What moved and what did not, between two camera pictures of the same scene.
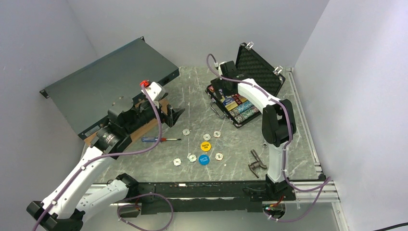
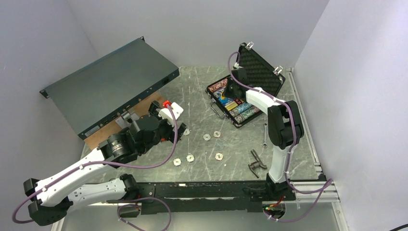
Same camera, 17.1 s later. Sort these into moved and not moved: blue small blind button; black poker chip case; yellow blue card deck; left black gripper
Moved: blue small blind button; left black gripper
Not moved: black poker chip case; yellow blue card deck
